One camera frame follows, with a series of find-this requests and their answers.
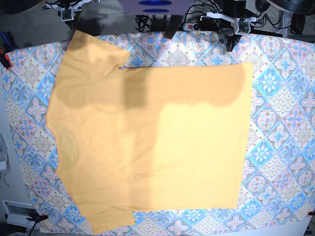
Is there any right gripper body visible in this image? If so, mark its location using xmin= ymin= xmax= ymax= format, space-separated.
xmin=46 ymin=0 xmax=100 ymax=22

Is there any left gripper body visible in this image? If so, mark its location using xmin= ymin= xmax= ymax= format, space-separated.
xmin=199 ymin=12 xmax=258 ymax=36

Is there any yellow T-shirt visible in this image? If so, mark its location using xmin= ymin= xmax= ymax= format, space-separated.
xmin=45 ymin=31 xmax=253 ymax=234

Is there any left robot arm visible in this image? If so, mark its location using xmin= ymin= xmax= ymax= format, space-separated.
xmin=200 ymin=0 xmax=258 ymax=36

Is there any white power strip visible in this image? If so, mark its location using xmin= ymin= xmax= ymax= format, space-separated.
xmin=182 ymin=23 xmax=202 ymax=31

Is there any red clamp upper left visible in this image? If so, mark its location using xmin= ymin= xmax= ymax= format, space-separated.
xmin=0 ymin=49 xmax=12 ymax=70

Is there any patterned tile tablecloth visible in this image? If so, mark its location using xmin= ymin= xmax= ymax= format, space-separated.
xmin=0 ymin=31 xmax=315 ymax=236

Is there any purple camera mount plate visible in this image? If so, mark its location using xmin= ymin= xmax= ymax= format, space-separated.
xmin=119 ymin=0 xmax=192 ymax=15

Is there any black bracket at table edge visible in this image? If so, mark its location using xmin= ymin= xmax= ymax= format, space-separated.
xmin=163 ymin=15 xmax=183 ymax=39

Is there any white rail lower left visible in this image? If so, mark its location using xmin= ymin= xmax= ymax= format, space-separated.
xmin=1 ymin=200 xmax=37 ymax=229

